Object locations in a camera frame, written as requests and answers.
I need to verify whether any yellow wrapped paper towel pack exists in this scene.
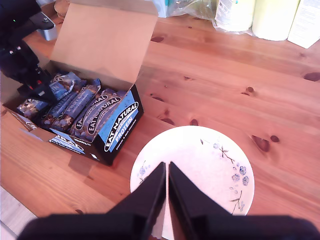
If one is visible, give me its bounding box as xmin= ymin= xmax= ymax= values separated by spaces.
xmin=166 ymin=0 xmax=302 ymax=42

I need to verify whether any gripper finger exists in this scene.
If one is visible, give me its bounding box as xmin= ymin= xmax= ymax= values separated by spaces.
xmin=106 ymin=161 xmax=167 ymax=240
xmin=169 ymin=161 xmax=232 ymax=240
xmin=33 ymin=83 xmax=59 ymax=104
xmin=17 ymin=86 xmax=38 ymax=99

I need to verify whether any blue protein snack bar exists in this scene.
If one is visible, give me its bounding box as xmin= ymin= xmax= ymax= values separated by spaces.
xmin=39 ymin=91 xmax=80 ymax=130
xmin=69 ymin=93 xmax=107 ymax=138
xmin=58 ymin=78 xmax=102 ymax=132
xmin=16 ymin=71 xmax=87 ymax=118
xmin=86 ymin=87 xmax=128 ymax=141

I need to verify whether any tall white carton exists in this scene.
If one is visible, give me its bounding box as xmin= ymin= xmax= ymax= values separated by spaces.
xmin=286 ymin=0 xmax=320 ymax=50

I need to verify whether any snack bar carton box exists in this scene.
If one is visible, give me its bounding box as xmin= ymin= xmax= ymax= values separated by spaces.
xmin=0 ymin=0 xmax=159 ymax=167

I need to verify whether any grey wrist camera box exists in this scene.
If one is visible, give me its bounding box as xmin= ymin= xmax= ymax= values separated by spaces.
xmin=28 ymin=13 xmax=56 ymax=41

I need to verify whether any white floral ceramic plate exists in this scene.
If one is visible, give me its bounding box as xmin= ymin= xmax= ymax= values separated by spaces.
xmin=129 ymin=125 xmax=255 ymax=240

